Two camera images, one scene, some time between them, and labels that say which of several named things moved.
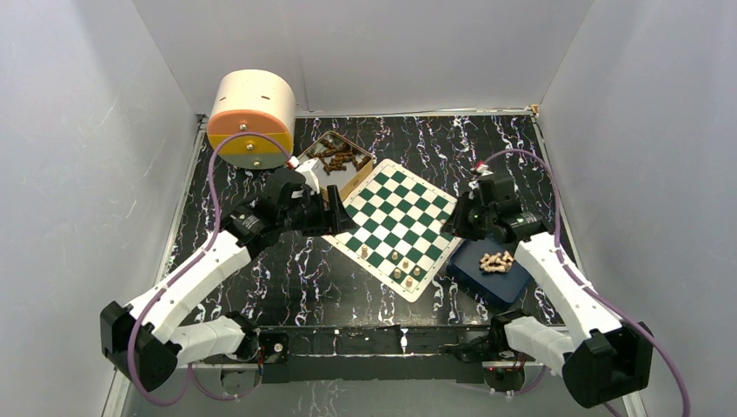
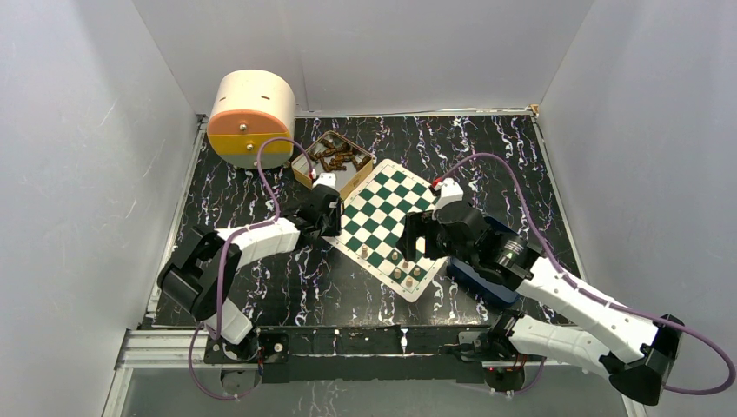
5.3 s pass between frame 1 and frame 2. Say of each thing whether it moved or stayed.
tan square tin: stayed
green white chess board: stayed
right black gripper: moved
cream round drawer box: stayed
